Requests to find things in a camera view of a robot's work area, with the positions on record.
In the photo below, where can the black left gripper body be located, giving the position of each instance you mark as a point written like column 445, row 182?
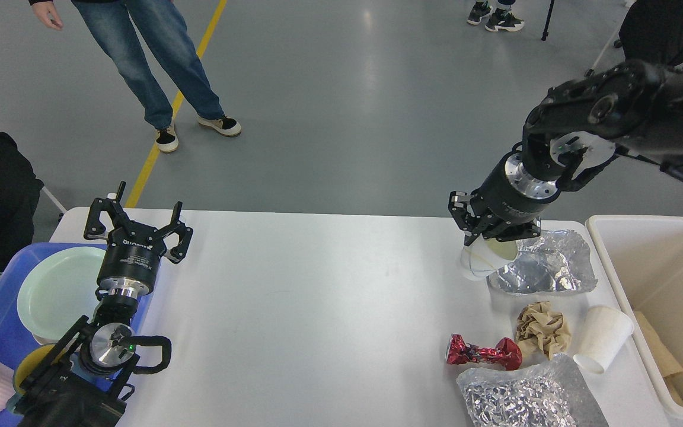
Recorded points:
column 130, row 264

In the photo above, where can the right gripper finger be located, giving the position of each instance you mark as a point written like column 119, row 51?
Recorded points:
column 460, row 206
column 502, row 230

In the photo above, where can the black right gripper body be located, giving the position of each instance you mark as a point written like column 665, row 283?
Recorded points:
column 511, row 193

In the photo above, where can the white paper cup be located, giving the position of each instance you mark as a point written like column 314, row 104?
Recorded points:
column 485, row 257

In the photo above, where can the light green plate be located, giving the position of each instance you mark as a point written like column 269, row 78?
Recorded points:
column 59, row 290

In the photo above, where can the white lid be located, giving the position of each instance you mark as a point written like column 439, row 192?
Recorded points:
column 605, row 331

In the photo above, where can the dark teal mug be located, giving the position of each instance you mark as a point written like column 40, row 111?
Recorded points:
column 43, row 385

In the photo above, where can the silver foil bag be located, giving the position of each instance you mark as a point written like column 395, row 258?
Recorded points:
column 552, row 393
column 556, row 262

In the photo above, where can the brown paper bag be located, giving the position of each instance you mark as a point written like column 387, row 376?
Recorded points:
column 668, row 366

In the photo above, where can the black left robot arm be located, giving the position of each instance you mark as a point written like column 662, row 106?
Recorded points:
column 83, row 379

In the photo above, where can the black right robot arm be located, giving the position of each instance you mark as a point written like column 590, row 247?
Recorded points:
column 634, row 110

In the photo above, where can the crumpled brown paper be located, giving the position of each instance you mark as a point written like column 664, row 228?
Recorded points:
column 539, row 328

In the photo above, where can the pink plate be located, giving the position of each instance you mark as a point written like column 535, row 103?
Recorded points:
column 44, row 341

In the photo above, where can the red foil wrapper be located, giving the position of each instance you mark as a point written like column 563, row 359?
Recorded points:
column 506, row 353

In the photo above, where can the blue plastic tray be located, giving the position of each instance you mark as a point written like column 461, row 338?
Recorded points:
column 15, row 340

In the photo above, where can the beige plastic bin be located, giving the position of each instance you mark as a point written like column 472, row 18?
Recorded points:
column 643, row 259

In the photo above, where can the person in black and jeans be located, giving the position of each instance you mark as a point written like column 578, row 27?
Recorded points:
column 124, row 30

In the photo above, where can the black jacket on chair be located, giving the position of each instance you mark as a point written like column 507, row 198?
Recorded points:
column 651, row 31

